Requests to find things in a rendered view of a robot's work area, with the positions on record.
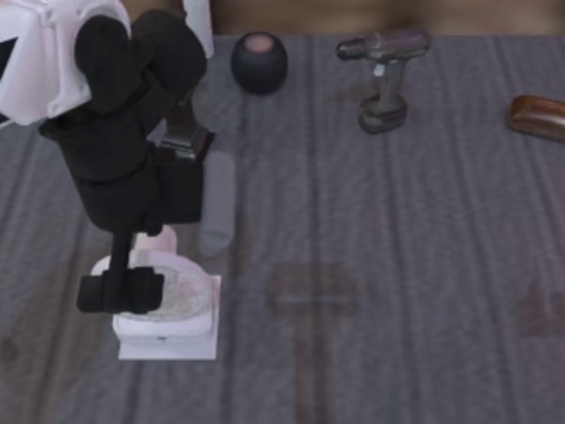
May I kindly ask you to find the translucent grey cylinder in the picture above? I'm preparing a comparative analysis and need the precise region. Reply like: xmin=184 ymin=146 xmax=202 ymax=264
xmin=197 ymin=151 xmax=236 ymax=258

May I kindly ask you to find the black round speaker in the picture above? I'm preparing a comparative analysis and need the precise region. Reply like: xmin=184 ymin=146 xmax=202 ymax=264
xmin=230 ymin=30 xmax=289 ymax=95

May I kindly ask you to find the brown wooden block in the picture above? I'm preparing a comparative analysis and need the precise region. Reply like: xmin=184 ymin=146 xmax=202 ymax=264
xmin=506 ymin=94 xmax=565 ymax=143

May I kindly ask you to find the grey cordless drill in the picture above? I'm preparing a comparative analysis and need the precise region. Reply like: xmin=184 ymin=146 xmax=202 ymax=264
xmin=335 ymin=30 xmax=432 ymax=135

